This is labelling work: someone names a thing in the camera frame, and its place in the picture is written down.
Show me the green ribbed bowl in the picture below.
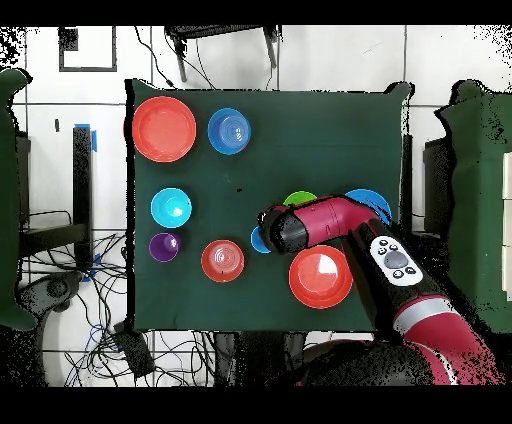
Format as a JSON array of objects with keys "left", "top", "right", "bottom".
[{"left": 282, "top": 190, "right": 319, "bottom": 208}]

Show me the medium blue bowl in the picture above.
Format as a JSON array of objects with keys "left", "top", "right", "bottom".
[{"left": 206, "top": 107, "right": 253, "bottom": 156}]

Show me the blue cup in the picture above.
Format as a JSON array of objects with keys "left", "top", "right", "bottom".
[{"left": 250, "top": 225, "right": 273, "bottom": 255}]

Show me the small orange bowl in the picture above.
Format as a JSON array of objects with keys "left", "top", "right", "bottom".
[{"left": 200, "top": 239, "right": 246, "bottom": 284}]

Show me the large orange bowl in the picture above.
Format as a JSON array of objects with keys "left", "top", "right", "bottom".
[
  {"left": 288, "top": 244, "right": 355, "bottom": 310},
  {"left": 131, "top": 95, "right": 198, "bottom": 164}
]

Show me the light blue ribbed bowl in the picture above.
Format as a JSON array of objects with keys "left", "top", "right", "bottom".
[{"left": 150, "top": 187, "right": 193, "bottom": 230}]

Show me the purple cup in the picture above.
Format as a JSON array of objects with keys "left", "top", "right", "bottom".
[{"left": 148, "top": 232, "right": 182, "bottom": 264}]

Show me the large blue bowl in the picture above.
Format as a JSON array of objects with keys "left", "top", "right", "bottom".
[{"left": 343, "top": 188, "right": 393, "bottom": 226}]

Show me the dark green tablecloth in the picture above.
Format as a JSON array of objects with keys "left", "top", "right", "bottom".
[{"left": 124, "top": 77, "right": 413, "bottom": 335}]

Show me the blue tape strip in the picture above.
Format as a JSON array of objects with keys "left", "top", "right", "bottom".
[{"left": 74, "top": 122, "right": 98, "bottom": 154}]

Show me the black floor box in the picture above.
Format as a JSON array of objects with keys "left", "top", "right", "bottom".
[{"left": 112, "top": 321, "right": 156, "bottom": 380}]

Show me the black metal stand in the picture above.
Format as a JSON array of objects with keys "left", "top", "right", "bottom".
[{"left": 164, "top": 25, "right": 283, "bottom": 84}]

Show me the green covered side table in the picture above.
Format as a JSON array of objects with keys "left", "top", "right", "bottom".
[
  {"left": 434, "top": 78, "right": 512, "bottom": 341},
  {"left": 0, "top": 67, "right": 37, "bottom": 332}
]

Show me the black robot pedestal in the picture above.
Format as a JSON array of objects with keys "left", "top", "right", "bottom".
[{"left": 213, "top": 330, "right": 308, "bottom": 387}]

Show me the black floor cable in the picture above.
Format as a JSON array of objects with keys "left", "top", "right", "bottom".
[{"left": 133, "top": 25, "right": 177, "bottom": 89}]

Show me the black metal frame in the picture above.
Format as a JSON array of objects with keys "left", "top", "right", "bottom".
[
  {"left": 15, "top": 125, "right": 95, "bottom": 273},
  {"left": 400, "top": 133, "right": 457, "bottom": 241}
]

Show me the floor cable bundle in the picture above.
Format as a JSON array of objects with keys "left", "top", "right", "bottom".
[{"left": 19, "top": 231, "right": 129, "bottom": 387}]

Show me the dark grey pedestal foot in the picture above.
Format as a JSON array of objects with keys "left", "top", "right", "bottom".
[{"left": 17, "top": 271, "right": 85, "bottom": 317}]

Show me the black square floor frame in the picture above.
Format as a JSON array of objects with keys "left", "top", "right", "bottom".
[{"left": 58, "top": 25, "right": 118, "bottom": 74}]

